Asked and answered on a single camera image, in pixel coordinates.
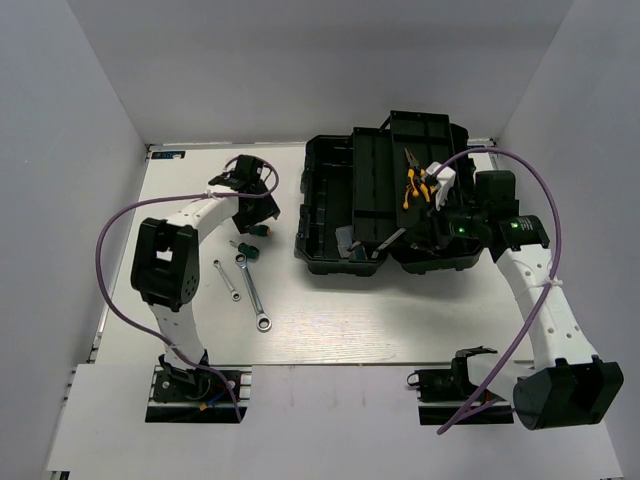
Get short silver combination wrench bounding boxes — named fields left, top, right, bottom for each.
left=212, top=259, right=242, bottom=302

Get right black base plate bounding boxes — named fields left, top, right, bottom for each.
left=406, top=368, right=515, bottom=427

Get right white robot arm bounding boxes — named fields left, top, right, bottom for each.
left=437, top=173, right=624, bottom=434

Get long silver combination wrench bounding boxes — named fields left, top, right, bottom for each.
left=235, top=254, right=272, bottom=333

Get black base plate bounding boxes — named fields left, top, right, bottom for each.
left=144, top=366, right=239, bottom=424
left=406, top=368, right=515, bottom=427

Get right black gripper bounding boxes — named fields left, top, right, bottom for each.
left=404, top=189, right=488, bottom=251

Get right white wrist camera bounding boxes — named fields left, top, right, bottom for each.
left=421, top=162, right=456, bottom=211

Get green orange stubby screwdriver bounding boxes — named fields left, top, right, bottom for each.
left=249, top=224, right=271, bottom=238

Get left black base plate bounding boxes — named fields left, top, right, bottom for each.
left=144, top=366, right=239, bottom=424

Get black plastic toolbox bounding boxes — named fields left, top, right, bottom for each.
left=295, top=110, right=483, bottom=277

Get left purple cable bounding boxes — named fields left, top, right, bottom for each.
left=94, top=157, right=279, bottom=424

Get yellow needle-nose pliers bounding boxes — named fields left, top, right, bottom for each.
left=404, top=148, right=426, bottom=180
left=402, top=177, right=435, bottom=211

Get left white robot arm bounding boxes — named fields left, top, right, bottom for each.
left=131, top=154, right=280, bottom=399

